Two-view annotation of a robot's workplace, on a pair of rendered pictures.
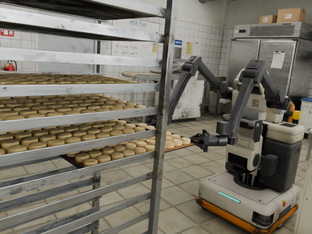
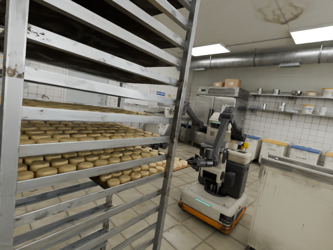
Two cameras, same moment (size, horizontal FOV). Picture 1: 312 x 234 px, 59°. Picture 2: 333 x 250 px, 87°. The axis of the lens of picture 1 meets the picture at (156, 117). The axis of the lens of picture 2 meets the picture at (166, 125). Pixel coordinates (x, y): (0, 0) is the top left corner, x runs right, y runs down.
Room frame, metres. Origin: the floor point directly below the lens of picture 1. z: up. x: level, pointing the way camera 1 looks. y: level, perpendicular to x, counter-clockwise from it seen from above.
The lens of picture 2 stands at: (0.21, 0.13, 1.20)
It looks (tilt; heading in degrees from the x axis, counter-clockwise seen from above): 6 degrees down; 353
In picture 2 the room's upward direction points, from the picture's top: 9 degrees clockwise
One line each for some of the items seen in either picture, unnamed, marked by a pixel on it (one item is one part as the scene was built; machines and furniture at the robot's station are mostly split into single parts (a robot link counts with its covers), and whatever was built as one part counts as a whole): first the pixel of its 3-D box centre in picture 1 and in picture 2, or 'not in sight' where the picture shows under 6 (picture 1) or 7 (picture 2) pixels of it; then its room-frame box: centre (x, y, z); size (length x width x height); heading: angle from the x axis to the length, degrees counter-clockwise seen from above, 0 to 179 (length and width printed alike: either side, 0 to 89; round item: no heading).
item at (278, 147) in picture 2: not in sight; (273, 154); (4.48, -3.40, 0.38); 0.64 x 0.54 x 0.77; 129
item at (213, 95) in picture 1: (218, 100); (186, 132); (6.91, -1.56, 0.33); 0.54 x 0.53 x 0.66; 38
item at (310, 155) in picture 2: not in sight; (303, 161); (3.97, -3.80, 0.38); 0.64 x 0.54 x 0.77; 127
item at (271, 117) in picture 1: (267, 113); (227, 143); (2.25, -0.93, 0.87); 0.23 x 0.15 x 0.11; 45
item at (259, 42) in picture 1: (266, 77); (217, 120); (5.77, -2.21, 1.03); 1.40 x 0.90 x 2.05; 38
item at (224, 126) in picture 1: (225, 132); (210, 156); (1.36, -0.36, 0.91); 0.12 x 0.09 x 0.12; 136
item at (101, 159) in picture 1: (103, 159); (124, 179); (0.95, 0.18, 0.87); 0.05 x 0.05 x 0.02
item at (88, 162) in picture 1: (90, 163); (113, 182); (0.90, 0.22, 0.87); 0.05 x 0.05 x 0.02
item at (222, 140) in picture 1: (220, 139); (207, 162); (1.34, -0.33, 0.87); 0.07 x 0.06 x 0.07; 105
